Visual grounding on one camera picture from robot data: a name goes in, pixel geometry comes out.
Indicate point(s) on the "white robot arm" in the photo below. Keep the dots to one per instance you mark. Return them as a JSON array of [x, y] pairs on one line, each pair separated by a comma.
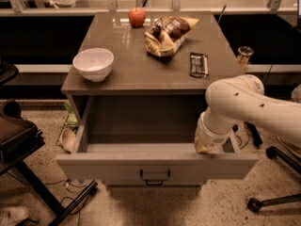
[[242, 98]]

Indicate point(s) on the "plastic iced drink cup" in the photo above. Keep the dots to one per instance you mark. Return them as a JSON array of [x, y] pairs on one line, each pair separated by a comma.
[[244, 54]]

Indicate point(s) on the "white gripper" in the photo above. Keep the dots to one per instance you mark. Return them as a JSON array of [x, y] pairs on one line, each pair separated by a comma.
[[209, 135]]

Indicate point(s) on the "brown chip bag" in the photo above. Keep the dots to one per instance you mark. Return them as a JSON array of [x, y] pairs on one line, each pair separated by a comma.
[[166, 35]]

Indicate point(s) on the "floor trash pile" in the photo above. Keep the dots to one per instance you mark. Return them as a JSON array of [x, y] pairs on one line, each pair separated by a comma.
[[67, 137]]

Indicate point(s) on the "grey drawer cabinet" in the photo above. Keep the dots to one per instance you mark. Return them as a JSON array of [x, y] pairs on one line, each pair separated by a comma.
[[135, 72]]

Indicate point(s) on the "black snack bar wrapper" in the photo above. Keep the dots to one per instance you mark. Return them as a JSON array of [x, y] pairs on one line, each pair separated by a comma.
[[199, 65]]

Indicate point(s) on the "red apple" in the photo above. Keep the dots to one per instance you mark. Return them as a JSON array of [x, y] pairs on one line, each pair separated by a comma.
[[136, 16]]

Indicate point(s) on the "white bowl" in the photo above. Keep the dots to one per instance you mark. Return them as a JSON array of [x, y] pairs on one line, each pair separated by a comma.
[[94, 64]]

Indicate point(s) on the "black stand leg right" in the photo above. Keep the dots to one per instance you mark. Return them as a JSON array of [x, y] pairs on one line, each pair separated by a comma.
[[257, 141]]

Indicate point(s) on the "white shoe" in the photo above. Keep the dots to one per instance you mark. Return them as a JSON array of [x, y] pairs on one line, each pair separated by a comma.
[[11, 216]]

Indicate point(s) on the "grey top drawer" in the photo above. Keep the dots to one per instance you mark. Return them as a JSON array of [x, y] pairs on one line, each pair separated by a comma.
[[144, 140]]

